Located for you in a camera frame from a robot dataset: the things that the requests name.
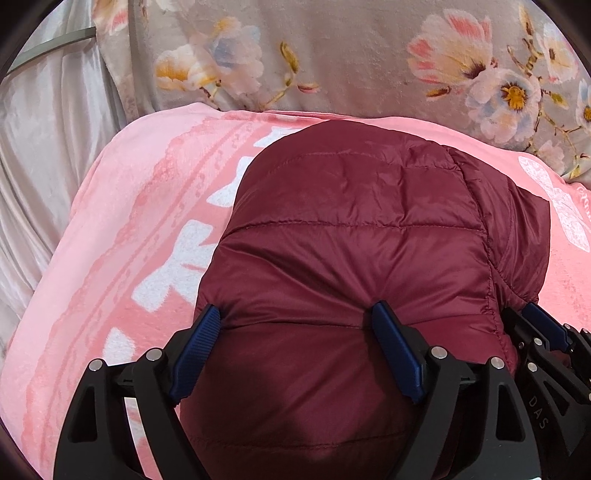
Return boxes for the maroon puffer jacket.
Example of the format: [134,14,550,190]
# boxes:
[180,121,551,479]

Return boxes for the pink fleece blanket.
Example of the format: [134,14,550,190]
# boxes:
[0,102,591,480]

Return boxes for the grey floral bedsheet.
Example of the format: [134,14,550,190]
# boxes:
[91,1,590,184]

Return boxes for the white satin curtain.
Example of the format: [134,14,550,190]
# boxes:
[0,0,130,356]

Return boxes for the grey metal bar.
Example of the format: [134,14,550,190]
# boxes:
[3,27,96,76]

